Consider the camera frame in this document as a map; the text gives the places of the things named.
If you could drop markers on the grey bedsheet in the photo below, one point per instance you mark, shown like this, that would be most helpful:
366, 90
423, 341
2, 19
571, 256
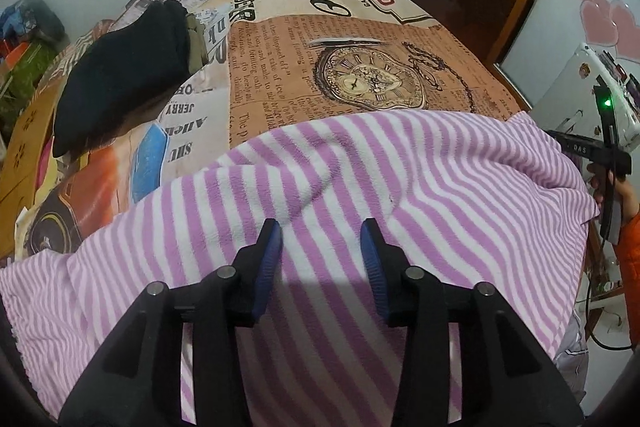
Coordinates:
572, 358

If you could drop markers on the green basket of clutter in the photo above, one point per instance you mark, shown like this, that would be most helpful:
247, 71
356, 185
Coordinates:
31, 36

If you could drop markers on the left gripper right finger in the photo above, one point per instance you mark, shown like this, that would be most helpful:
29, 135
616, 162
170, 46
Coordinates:
385, 265

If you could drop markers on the wooden board with paw cutouts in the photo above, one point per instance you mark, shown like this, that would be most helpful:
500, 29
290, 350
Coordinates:
20, 169

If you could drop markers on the black folded garment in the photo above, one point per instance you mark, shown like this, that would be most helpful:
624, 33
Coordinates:
120, 72

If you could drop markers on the white cabinet with stickers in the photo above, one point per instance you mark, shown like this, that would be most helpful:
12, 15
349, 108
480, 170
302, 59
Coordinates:
590, 81

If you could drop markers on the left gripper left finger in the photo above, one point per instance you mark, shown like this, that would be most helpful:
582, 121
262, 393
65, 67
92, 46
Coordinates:
256, 266

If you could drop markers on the pink striped pants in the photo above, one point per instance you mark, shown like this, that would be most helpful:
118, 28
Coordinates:
467, 197

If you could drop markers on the person's right hand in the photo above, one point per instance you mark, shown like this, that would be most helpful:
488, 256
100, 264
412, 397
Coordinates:
629, 202

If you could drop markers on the newspaper print bed cover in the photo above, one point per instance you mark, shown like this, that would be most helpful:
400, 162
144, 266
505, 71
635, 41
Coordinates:
255, 65

